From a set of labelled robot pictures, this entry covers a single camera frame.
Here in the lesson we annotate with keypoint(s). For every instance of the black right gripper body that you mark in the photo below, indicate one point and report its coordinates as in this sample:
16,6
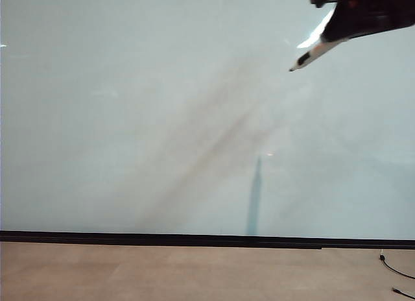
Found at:
379,12

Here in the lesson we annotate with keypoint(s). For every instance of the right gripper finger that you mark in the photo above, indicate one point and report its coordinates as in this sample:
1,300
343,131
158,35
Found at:
340,20
338,35

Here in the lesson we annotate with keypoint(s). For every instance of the white whiteboard marker pen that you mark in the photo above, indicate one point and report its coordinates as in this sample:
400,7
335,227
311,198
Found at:
306,58

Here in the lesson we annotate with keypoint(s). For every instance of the white glass whiteboard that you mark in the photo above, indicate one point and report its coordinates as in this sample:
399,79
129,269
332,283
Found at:
129,103

